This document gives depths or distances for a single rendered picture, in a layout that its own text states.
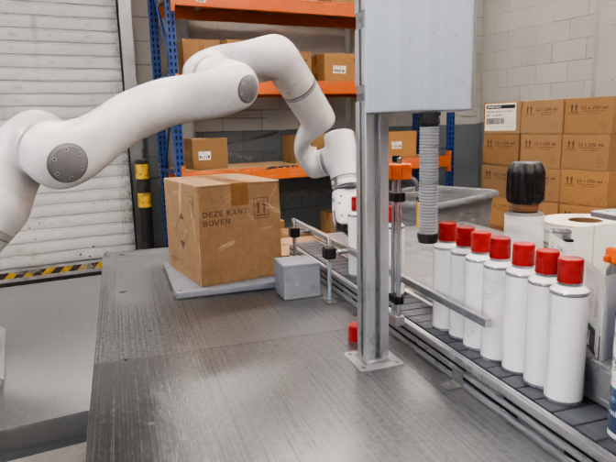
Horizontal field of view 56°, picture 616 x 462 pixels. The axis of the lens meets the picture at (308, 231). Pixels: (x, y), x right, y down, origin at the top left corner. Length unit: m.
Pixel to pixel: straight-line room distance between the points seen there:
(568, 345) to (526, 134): 3.95
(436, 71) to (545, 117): 3.72
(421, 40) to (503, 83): 6.13
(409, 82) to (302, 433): 0.56
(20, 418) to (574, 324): 0.84
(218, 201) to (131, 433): 0.77
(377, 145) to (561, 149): 3.61
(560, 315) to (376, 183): 0.38
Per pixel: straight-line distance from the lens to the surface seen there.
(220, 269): 1.57
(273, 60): 1.36
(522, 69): 6.91
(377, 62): 0.97
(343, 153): 1.57
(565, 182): 4.58
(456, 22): 0.97
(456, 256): 1.06
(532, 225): 1.35
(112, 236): 5.35
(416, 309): 1.26
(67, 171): 1.10
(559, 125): 4.59
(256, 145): 5.77
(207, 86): 1.22
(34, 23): 5.29
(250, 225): 1.59
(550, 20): 6.73
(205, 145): 4.80
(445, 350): 1.07
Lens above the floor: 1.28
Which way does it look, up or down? 11 degrees down
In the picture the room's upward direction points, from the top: 1 degrees counter-clockwise
